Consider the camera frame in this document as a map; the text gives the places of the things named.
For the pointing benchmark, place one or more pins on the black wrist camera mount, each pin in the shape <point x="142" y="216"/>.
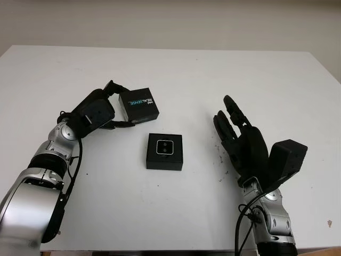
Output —
<point x="98" y="117"/>
<point x="287" y="157"/>

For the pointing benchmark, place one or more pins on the black RealSense box lid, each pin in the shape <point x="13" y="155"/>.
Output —
<point x="138" y="104"/>

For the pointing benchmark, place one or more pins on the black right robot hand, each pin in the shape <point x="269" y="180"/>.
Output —
<point x="247" y="149"/>

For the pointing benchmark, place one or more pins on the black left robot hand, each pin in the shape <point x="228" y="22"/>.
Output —
<point x="80" y="106"/>

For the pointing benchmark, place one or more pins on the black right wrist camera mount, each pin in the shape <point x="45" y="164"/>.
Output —
<point x="287" y="157"/>

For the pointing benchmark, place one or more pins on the small silver depth camera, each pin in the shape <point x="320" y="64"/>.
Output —
<point x="165" y="147"/>

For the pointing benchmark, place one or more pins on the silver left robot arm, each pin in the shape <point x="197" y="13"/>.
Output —
<point x="32" y="197"/>

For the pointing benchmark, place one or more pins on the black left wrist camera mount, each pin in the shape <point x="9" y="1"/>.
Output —
<point x="98" y="117"/>

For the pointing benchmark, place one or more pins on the black camera box base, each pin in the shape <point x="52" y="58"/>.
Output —
<point x="165" y="164"/>

